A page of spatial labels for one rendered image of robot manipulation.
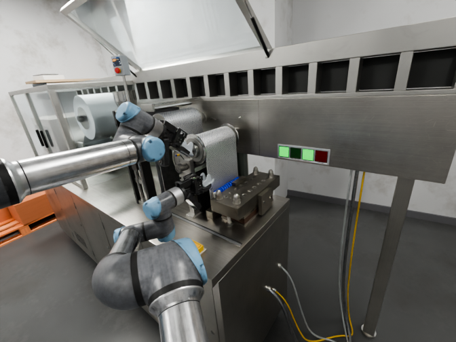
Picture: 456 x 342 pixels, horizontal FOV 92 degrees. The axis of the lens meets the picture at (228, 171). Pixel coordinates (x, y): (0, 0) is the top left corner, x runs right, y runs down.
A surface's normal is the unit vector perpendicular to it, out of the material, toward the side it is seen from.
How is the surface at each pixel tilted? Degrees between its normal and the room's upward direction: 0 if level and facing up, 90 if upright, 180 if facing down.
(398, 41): 90
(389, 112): 90
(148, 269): 37
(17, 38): 90
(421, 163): 90
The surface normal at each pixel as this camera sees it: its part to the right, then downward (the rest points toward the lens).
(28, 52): 0.86, 0.13
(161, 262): 0.00, -0.64
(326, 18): -0.50, 0.36
